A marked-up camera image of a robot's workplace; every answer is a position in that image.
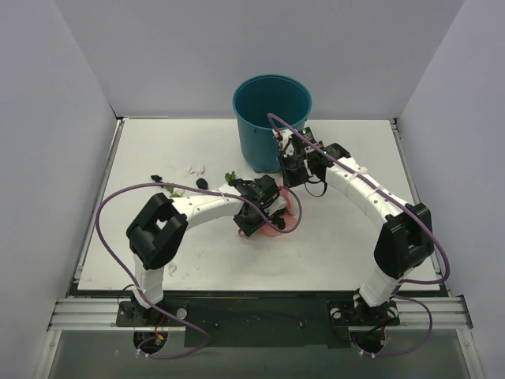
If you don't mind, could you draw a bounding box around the pink dustpan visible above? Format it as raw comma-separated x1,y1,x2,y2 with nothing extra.
238,179,302,237

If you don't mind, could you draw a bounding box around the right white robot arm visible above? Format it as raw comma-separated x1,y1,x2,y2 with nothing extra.
273,127,434,323

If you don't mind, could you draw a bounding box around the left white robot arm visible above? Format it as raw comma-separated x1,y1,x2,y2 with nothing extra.
126,175,292,325

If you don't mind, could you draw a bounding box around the green paper scrap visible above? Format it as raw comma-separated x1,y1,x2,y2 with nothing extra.
224,171,237,182
165,186,180,198

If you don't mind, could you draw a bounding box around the black round paper scrap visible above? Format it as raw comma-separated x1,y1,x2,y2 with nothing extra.
196,178,209,190

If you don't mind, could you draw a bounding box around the cream paper scrap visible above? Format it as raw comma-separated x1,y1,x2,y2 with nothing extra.
186,165,206,176

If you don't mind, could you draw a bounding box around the teal plastic bucket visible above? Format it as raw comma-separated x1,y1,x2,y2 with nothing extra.
232,74,312,174

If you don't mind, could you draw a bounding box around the black paper scrap left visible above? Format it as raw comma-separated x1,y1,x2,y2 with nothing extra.
150,174,163,183

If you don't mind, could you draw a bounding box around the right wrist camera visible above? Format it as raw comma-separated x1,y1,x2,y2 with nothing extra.
273,128,297,158

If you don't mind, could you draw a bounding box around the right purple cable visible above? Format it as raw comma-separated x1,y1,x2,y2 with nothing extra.
267,112,451,360

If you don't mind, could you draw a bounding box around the purple cable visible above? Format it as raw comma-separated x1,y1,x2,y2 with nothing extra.
95,182,305,360
267,112,451,360

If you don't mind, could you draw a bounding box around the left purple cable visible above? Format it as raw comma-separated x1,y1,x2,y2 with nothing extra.
95,182,305,360

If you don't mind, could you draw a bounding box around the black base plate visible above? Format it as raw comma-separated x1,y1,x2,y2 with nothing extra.
116,291,400,348

